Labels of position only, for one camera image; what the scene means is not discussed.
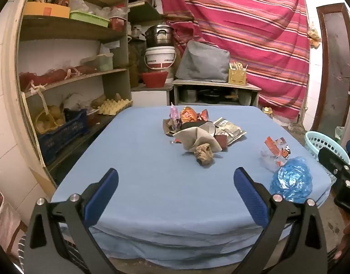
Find brown door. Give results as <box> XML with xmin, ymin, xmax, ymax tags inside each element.
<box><xmin>310</xmin><ymin>3</ymin><xmax>350</xmax><ymax>140</ymax></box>

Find grey printed snack bag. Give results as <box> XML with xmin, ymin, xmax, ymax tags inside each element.
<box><xmin>213</xmin><ymin>117</ymin><xmax>246</xmax><ymax>145</ymax></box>

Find blue plastic crate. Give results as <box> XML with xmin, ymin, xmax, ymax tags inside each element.
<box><xmin>37</xmin><ymin>108</ymin><xmax>88</xmax><ymax>160</ymax></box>

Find white cabinet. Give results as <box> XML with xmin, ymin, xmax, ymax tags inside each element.
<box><xmin>132</xmin><ymin>87</ymin><xmax>174</xmax><ymax>108</ymax></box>

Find pink wrapper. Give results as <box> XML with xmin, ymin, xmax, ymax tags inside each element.
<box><xmin>170</xmin><ymin>103</ymin><xmax>181</xmax><ymax>126</ymax></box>

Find large steel pot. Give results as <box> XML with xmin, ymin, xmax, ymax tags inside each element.
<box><xmin>144</xmin><ymin>25</ymin><xmax>175</xmax><ymax>48</ymax></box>

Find red brown wrapper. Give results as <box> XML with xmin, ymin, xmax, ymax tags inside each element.
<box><xmin>196</xmin><ymin>109</ymin><xmax>211</xmax><ymax>123</ymax></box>

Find orange snack bag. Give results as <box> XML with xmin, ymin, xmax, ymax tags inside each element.
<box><xmin>179</xmin><ymin>106</ymin><xmax>199</xmax><ymax>124</ymax></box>

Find blue plastic bag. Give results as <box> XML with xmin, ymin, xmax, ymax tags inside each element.
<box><xmin>270</xmin><ymin>156</ymin><xmax>314</xmax><ymax>203</ymax></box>

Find person's right hand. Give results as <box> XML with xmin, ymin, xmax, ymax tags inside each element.
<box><xmin>336</xmin><ymin>217</ymin><xmax>350</xmax><ymax>260</ymax></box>

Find green plastic tray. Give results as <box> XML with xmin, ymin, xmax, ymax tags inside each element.
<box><xmin>69</xmin><ymin>11</ymin><xmax>110</xmax><ymax>28</ymax></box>

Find light teal plastic basket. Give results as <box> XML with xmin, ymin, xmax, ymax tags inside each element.
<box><xmin>304</xmin><ymin>131</ymin><xmax>350</xmax><ymax>182</ymax></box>

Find dark cooking pot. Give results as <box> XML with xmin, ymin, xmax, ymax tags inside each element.
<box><xmin>198</xmin><ymin>89</ymin><xmax>221</xmax><ymax>105</ymax></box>

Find yellow egg tray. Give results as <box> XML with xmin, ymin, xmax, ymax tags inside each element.
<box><xmin>97</xmin><ymin>98</ymin><xmax>132</xmax><ymax>115</ymax></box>

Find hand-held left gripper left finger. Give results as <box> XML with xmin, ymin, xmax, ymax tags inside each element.
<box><xmin>23</xmin><ymin>168</ymin><xmax>120</xmax><ymax>274</ymax></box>

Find wicker basket of potatoes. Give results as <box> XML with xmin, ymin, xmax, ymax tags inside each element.
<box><xmin>35</xmin><ymin>104</ymin><xmax>66</xmax><ymax>134</ymax></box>

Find grey cushion cover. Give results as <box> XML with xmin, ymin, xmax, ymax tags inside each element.
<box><xmin>175</xmin><ymin>40</ymin><xmax>231</xmax><ymax>83</ymax></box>

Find clear red print wrapper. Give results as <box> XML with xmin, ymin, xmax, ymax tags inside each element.
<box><xmin>260</xmin><ymin>136</ymin><xmax>292</xmax><ymax>167</ymax></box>

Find brown paper ball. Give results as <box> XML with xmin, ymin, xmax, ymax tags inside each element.
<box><xmin>193</xmin><ymin>143</ymin><xmax>215</xmax><ymax>167</ymax></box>

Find red mesh bags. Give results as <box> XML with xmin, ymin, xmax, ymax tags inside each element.
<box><xmin>19</xmin><ymin>66</ymin><xmax>97</xmax><ymax>92</ymax></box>

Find dark red wrapper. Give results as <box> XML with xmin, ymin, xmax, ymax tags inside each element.
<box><xmin>215</xmin><ymin>134</ymin><xmax>228</xmax><ymax>149</ymax></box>

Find clear plastic container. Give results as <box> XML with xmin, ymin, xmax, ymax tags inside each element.
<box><xmin>81</xmin><ymin>53</ymin><xmax>114</xmax><ymax>72</ymax></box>

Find low wooden cabinet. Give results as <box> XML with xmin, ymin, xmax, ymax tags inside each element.
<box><xmin>172</xmin><ymin>79</ymin><xmax>262</xmax><ymax>109</ymax></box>

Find wooden shelf unit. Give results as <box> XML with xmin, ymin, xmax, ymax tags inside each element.
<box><xmin>2</xmin><ymin>0</ymin><xmax>132</xmax><ymax>187</ymax></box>

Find white plastic bucket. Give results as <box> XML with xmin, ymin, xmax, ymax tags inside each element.
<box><xmin>144</xmin><ymin>46</ymin><xmax>176</xmax><ymax>70</ymax></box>

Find hanging yellow wall object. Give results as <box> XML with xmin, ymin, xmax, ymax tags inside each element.
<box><xmin>307</xmin><ymin>26</ymin><xmax>321</xmax><ymax>47</ymax></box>

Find yellow cardboard box with sticks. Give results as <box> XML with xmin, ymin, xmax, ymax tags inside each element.
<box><xmin>228</xmin><ymin>61</ymin><xmax>248</xmax><ymax>86</ymax></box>

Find red plastic basin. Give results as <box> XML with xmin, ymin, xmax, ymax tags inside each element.
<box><xmin>140</xmin><ymin>71</ymin><xmax>169</xmax><ymax>88</ymax></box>

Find red striped cloth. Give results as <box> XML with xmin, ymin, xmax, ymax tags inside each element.
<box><xmin>159</xmin><ymin>0</ymin><xmax>311</xmax><ymax>120</ymax></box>

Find blue cloth covered table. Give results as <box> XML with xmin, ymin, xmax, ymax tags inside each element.
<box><xmin>51</xmin><ymin>105</ymin><xmax>332</xmax><ymax>270</ymax></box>

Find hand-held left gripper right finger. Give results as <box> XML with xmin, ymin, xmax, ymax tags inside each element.
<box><xmin>233</xmin><ymin>167</ymin><xmax>329</xmax><ymax>274</ymax></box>

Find beige paper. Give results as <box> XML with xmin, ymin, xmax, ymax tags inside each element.
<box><xmin>172</xmin><ymin>124</ymin><xmax>222</xmax><ymax>152</ymax></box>

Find small metal pot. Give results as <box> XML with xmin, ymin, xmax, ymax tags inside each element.
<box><xmin>179</xmin><ymin>89</ymin><xmax>197</xmax><ymax>102</ymax></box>

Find large potato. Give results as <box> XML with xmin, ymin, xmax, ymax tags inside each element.
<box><xmin>91</xmin><ymin>95</ymin><xmax>107</xmax><ymax>107</ymax></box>

